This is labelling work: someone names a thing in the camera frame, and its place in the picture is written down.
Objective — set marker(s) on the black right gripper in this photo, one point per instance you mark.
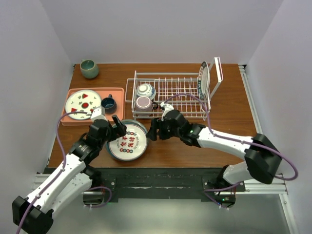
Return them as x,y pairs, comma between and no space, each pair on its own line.
152,134

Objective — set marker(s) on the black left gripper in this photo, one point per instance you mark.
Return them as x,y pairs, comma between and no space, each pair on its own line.
121,128

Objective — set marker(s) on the red Chinese text white plate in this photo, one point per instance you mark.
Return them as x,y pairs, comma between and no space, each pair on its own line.
128,143

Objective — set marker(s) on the purple mug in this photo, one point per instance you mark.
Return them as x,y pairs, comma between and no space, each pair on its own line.
144,106

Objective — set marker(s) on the blue floral ceramic bowl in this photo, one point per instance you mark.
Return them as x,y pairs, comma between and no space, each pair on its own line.
146,90

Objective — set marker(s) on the green rimmed white plate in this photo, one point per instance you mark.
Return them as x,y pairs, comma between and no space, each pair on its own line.
203,80

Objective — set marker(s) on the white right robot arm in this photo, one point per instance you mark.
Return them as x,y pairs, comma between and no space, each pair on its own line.
260,157

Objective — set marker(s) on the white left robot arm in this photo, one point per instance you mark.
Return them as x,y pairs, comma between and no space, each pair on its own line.
35,213

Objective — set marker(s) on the grey-green beaded rim plate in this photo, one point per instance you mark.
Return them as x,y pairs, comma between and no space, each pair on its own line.
143,126

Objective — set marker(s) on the dark blue small mug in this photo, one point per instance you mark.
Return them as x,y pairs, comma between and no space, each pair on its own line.
109,104

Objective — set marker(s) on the salmon pink tray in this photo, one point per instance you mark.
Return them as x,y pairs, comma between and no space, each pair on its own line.
118,95

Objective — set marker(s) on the watermelon pattern white plate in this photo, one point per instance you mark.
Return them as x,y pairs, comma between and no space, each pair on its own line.
83,102

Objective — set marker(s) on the green ceramic cup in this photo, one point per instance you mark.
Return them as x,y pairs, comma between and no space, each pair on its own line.
89,69

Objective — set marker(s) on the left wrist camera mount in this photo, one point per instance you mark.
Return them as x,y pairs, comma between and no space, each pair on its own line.
98,113

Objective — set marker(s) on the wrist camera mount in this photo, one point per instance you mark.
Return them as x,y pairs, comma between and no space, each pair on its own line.
98,113
165,107

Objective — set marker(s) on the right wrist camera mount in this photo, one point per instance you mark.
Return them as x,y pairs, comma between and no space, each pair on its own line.
165,107

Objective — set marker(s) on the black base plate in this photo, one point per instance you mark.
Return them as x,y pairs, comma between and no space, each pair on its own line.
155,183

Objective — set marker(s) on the white wire dish rack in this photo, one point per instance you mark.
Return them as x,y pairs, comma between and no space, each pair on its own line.
177,89

